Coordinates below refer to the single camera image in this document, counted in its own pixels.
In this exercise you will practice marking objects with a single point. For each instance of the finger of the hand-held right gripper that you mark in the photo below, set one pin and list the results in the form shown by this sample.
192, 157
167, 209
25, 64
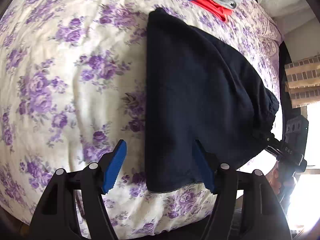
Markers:
275, 146

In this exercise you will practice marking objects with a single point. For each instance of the beige checked curtain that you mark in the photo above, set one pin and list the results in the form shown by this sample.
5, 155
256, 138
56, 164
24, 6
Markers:
302, 80

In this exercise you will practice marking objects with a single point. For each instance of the purple floral bed sheet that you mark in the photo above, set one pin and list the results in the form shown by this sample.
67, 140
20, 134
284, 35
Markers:
62, 92

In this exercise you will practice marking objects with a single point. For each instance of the navy pants with white piping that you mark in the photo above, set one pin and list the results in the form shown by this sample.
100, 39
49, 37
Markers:
195, 92

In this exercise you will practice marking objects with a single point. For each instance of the person's right hand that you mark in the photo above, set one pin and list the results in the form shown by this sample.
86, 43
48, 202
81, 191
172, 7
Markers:
273, 181

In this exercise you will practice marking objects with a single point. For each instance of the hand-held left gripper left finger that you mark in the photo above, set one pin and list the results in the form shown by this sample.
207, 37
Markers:
113, 167

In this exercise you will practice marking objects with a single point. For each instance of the folded red garment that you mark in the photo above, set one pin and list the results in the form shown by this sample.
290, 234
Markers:
212, 6

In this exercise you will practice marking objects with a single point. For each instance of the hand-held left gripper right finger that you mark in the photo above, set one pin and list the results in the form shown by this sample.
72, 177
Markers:
205, 172

